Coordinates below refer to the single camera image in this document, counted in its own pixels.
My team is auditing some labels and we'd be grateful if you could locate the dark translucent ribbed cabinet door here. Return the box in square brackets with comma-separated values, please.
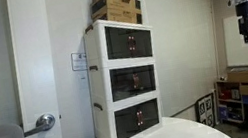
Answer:
[111, 104, 145, 138]
[107, 65, 140, 103]
[136, 98, 162, 131]
[102, 22, 135, 63]
[128, 26, 155, 60]
[133, 63, 159, 95]

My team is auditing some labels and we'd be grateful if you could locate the white three-tier plastic cabinet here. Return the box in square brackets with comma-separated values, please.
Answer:
[76, 10, 171, 138]

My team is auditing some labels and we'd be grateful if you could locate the wide flat cardboard box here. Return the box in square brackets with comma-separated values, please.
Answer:
[226, 66, 248, 89]

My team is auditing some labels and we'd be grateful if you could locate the wooden storage shelf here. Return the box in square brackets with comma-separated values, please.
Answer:
[212, 74, 248, 132]

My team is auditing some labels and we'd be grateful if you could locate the black white calibration tag board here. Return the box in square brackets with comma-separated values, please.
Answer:
[194, 92, 220, 130]

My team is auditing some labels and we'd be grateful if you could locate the cardboard box with black print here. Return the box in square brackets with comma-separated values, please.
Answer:
[88, 0, 145, 33]

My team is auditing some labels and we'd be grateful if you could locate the brown cabinet side handle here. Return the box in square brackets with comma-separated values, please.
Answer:
[88, 64, 100, 74]
[92, 101, 105, 113]
[83, 23, 96, 35]

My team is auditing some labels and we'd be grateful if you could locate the small wall sign plate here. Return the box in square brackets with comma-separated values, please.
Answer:
[69, 50, 90, 74]

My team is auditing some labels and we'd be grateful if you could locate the silver lever door handle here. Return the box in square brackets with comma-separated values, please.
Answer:
[21, 112, 58, 138]

